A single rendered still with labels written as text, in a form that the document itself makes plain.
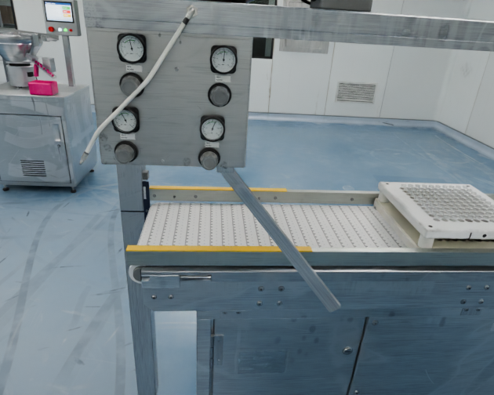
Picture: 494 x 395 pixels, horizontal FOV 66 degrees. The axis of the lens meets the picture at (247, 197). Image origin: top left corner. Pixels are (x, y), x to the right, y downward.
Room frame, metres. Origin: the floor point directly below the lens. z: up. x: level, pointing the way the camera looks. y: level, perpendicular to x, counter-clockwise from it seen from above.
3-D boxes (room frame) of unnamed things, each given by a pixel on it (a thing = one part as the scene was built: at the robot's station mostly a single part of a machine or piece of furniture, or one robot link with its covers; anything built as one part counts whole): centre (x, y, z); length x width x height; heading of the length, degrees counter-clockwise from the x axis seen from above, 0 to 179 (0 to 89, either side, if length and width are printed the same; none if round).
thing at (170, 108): (0.59, 0.12, 1.22); 0.22 x 0.11 x 0.20; 96
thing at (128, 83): (0.52, 0.17, 1.24); 0.03 x 0.02 x 0.04; 96
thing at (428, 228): (0.78, -0.46, 0.97); 0.25 x 0.24 x 0.02; 6
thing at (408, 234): (0.78, -0.46, 0.92); 0.24 x 0.24 x 0.02; 6
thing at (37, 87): (2.74, 1.50, 0.80); 0.16 x 0.12 x 0.09; 94
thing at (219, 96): (0.54, 0.05, 1.24); 0.03 x 0.02 x 0.04; 96
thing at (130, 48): (0.53, 0.16, 1.29); 0.04 x 0.01 x 0.04; 96
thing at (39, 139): (2.92, 1.67, 0.38); 0.63 x 0.57 x 0.76; 94
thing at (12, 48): (2.97, 1.72, 0.95); 0.49 x 0.36 x 0.37; 94
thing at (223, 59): (0.54, 0.04, 1.28); 0.04 x 0.01 x 0.04; 96
